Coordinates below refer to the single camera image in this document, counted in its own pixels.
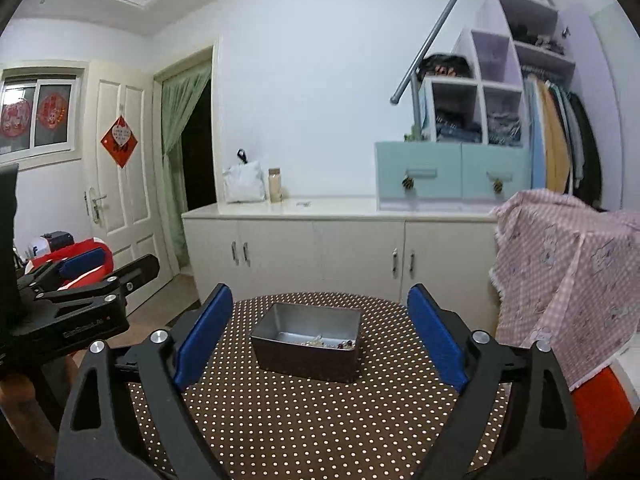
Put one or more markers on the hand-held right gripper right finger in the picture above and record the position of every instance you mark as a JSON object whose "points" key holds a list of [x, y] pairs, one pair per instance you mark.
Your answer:
{"points": [[440, 340]]}

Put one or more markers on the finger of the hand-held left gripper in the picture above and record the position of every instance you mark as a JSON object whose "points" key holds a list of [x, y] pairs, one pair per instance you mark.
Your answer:
{"points": [[85, 262], [135, 270]]}

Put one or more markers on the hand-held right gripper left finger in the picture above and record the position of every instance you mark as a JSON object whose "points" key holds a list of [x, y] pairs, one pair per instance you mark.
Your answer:
{"points": [[205, 340]]}

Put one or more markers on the grey metal box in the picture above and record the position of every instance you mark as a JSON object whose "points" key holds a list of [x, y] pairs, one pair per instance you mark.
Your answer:
{"points": [[305, 360]]}

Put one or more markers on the person's left forearm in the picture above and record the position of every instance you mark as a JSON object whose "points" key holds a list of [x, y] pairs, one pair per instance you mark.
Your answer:
{"points": [[22, 400]]}

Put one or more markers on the red fabric bag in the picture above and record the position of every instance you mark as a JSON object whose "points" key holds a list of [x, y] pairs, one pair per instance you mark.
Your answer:
{"points": [[87, 245]]}

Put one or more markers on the white cap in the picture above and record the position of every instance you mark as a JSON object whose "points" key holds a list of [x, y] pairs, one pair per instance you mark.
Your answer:
{"points": [[36, 247]]}

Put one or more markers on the red diamond door decoration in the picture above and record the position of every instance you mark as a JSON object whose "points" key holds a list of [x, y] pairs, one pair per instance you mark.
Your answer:
{"points": [[119, 141]]}

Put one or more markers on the white low cabinet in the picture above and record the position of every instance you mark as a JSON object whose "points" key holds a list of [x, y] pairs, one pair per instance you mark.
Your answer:
{"points": [[350, 245]]}

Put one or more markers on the brown polka dot tablecloth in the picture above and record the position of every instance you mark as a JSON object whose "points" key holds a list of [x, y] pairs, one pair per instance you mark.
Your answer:
{"points": [[310, 420]]}

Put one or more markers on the white bag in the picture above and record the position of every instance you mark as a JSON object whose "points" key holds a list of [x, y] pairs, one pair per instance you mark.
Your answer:
{"points": [[243, 182]]}

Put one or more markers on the pink checkered cloth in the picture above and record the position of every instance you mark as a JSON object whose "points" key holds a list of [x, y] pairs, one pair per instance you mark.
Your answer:
{"points": [[565, 270]]}

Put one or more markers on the white panel door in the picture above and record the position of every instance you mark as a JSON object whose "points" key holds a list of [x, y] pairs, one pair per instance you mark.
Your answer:
{"points": [[135, 125]]}

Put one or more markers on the red window paper cutting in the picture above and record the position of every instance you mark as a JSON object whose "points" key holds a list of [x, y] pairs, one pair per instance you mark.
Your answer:
{"points": [[52, 110], [15, 119]]}

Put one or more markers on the white framed window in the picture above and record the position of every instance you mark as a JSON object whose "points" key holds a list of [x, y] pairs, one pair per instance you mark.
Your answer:
{"points": [[34, 115]]}

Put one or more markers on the pine cone drawer knob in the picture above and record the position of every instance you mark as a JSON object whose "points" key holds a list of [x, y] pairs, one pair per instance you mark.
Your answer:
{"points": [[408, 184], [498, 186]]}

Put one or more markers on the beige jar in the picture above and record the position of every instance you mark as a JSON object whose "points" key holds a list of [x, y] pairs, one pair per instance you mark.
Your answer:
{"points": [[275, 187]]}

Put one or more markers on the green curtain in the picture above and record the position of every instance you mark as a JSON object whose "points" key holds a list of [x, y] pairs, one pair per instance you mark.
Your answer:
{"points": [[175, 110]]}

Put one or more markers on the orange red cushion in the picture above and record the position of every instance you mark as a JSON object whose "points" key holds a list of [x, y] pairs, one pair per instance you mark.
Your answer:
{"points": [[600, 410]]}

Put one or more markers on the light blue drawer unit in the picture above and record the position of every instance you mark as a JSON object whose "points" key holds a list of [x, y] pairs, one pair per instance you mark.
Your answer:
{"points": [[440, 160]]}

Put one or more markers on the small green plant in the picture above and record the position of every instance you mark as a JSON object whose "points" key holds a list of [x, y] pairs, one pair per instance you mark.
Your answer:
{"points": [[412, 136]]}

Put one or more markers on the folded denim clothes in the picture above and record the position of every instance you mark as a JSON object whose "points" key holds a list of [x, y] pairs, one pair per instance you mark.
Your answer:
{"points": [[457, 130], [505, 130]]}

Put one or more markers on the upright grey metal pole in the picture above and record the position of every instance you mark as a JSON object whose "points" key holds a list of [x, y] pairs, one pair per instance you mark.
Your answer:
{"points": [[416, 105]]}

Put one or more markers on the row of hanging clothes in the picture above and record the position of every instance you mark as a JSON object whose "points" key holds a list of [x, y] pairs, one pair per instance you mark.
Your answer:
{"points": [[560, 135]]}

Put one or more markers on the black bag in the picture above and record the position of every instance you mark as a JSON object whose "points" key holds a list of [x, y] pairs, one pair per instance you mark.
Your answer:
{"points": [[445, 66]]}

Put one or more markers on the white shelf unit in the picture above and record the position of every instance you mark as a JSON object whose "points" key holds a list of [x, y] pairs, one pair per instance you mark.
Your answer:
{"points": [[500, 55]]}

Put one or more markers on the slanted grey metal pole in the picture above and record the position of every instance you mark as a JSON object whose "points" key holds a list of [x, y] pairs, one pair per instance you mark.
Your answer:
{"points": [[435, 30]]}

